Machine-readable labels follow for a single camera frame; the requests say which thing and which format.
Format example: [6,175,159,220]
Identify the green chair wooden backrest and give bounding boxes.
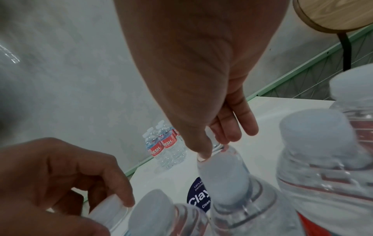
[293,0,373,72]

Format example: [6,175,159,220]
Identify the purple round sticker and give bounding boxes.
[186,176,212,213]

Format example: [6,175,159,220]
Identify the person's right hand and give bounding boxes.
[112,0,292,160]

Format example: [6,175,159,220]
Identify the person's left hand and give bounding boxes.
[0,137,136,236]

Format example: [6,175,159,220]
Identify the white table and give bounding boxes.
[46,96,373,236]

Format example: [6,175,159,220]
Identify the green framed mesh fence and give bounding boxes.
[124,23,373,178]

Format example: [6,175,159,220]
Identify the tidy grid of water bottles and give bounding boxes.
[143,119,187,170]

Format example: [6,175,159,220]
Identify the clear water bottle red label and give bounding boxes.
[85,194,131,236]
[196,145,307,236]

